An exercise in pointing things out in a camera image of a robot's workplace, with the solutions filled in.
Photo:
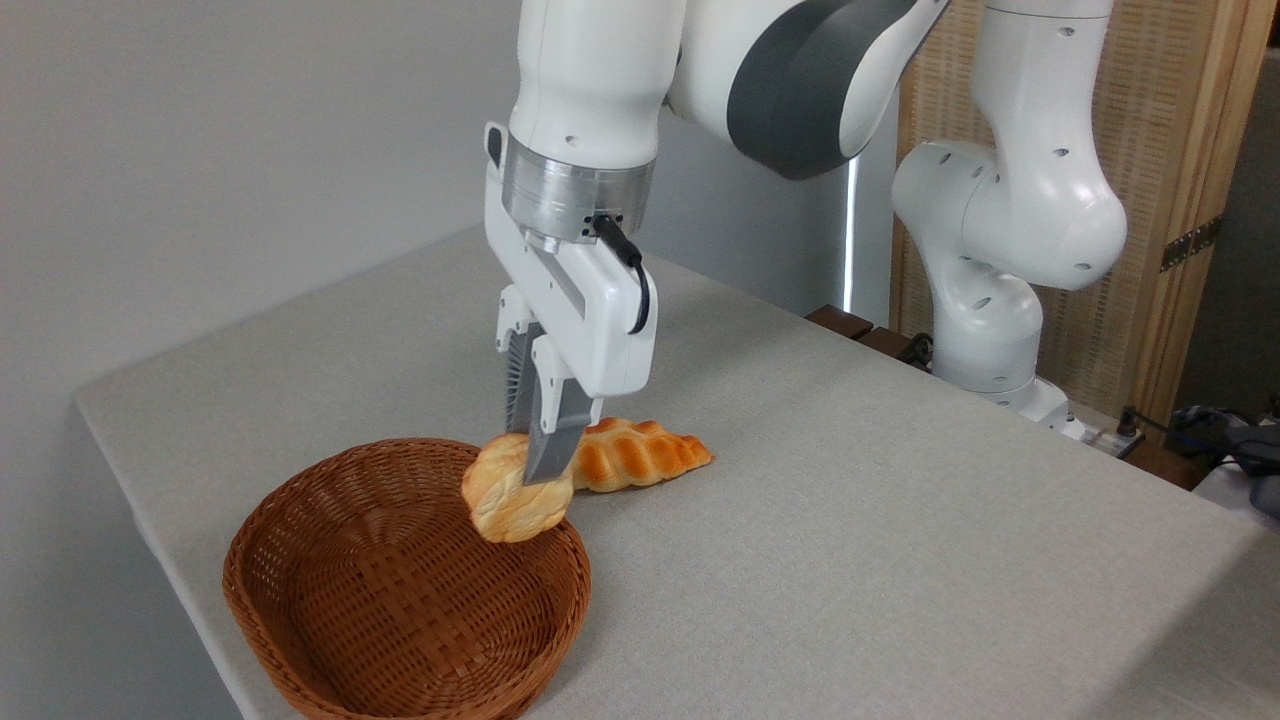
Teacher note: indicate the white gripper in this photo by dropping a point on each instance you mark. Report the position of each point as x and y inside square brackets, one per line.
[600, 320]

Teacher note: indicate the round pale bread roll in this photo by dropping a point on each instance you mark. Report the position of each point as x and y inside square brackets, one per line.
[510, 505]

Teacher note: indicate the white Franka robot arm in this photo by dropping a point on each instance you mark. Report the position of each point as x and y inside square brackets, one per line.
[1010, 200]

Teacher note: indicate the long braided golden bread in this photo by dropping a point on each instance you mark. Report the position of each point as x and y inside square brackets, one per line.
[640, 455]

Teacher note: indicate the brown woven wicker basket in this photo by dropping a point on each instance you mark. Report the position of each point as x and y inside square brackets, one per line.
[400, 600]

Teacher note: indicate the dark brown wooden block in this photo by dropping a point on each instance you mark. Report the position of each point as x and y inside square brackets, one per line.
[840, 321]
[888, 343]

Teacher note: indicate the white power strip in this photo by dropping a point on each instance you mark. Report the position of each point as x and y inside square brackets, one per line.
[1095, 436]

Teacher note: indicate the black power plug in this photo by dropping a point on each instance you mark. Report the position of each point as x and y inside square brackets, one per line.
[1127, 421]

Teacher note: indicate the brown wooden board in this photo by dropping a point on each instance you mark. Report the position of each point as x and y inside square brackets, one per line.
[1165, 465]

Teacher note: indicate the dark metal screen hinge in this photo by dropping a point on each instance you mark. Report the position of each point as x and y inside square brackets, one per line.
[1190, 243]

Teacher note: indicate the wooden rattan folding screen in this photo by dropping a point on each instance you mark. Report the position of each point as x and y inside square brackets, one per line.
[1150, 120]

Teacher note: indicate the dark grey bag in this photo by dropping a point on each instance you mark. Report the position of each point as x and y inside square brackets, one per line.
[1240, 445]

